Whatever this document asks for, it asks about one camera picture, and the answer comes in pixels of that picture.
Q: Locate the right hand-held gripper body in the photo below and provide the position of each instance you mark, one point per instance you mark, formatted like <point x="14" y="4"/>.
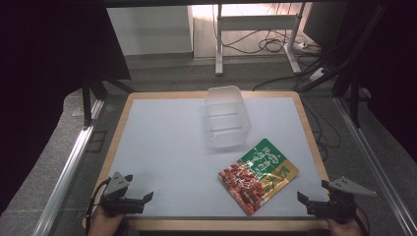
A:
<point x="337" y="205"/>

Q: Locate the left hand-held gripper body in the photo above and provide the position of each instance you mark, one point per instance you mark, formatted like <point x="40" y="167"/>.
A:
<point x="114" y="200"/>

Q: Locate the green and red snack packet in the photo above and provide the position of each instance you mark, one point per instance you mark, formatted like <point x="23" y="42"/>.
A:
<point x="259" y="177"/>

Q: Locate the clear plastic container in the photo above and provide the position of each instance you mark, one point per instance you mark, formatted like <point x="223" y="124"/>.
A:
<point x="226" y="118"/>

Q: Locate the person's right hand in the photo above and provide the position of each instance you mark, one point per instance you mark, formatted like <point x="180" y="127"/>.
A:
<point x="344" y="227"/>

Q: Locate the person's left hand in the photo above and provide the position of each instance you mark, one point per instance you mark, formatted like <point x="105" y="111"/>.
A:
<point x="104" y="223"/>

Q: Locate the black metal stand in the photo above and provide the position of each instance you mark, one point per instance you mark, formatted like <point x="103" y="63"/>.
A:
<point x="88" y="98"/>
<point x="354" y="98"/>

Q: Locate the white power strip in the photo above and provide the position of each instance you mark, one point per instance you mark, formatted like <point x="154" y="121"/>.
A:
<point x="318" y="74"/>

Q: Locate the dark curtain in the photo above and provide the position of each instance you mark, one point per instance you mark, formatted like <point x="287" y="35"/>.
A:
<point x="39" y="82"/>
<point x="396" y="65"/>

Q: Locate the white panel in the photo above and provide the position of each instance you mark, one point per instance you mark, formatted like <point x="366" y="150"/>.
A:
<point x="150" y="29"/>

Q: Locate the aluminium rail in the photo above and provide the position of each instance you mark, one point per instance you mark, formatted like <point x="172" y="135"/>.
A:
<point x="373" y="164"/>
<point x="65" y="170"/>

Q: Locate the white metal desk frame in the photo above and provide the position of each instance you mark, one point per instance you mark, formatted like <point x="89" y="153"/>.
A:
<point x="255" y="23"/>

